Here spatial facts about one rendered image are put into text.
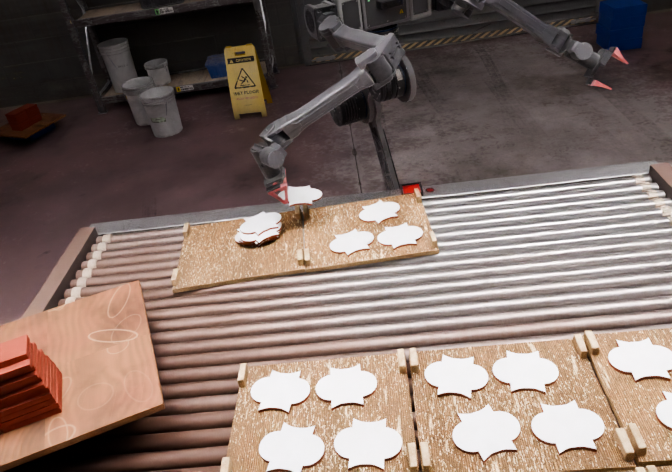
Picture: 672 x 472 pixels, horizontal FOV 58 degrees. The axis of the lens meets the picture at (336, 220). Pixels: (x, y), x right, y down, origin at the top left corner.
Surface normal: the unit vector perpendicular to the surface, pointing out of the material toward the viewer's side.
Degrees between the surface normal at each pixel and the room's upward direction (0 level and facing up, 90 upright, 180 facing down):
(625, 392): 0
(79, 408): 0
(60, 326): 0
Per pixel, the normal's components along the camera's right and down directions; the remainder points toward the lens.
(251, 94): -0.05, 0.36
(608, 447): -0.13, -0.83
